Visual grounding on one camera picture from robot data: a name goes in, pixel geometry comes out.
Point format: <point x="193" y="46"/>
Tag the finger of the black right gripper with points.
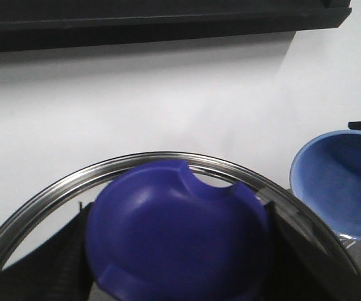
<point x="300" y="271"/>

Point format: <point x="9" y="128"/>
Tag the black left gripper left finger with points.
<point x="56" y="270"/>

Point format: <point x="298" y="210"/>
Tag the light blue ribbed cup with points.
<point x="326" y="176"/>

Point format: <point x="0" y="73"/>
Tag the glass lid with blue knob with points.
<point x="168" y="226"/>

